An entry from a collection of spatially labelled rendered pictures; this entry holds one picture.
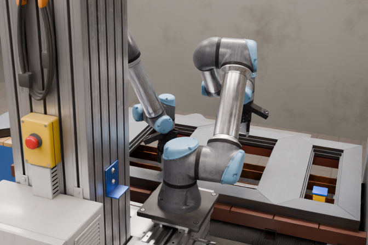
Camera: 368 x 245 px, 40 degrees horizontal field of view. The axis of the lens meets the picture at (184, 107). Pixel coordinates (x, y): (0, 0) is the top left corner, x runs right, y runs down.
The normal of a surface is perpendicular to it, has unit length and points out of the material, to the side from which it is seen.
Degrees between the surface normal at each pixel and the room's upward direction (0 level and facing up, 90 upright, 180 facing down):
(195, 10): 90
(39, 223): 0
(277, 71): 90
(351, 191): 0
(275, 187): 0
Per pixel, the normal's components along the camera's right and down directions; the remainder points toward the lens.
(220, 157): -0.14, -0.42
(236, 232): 0.03, -0.93
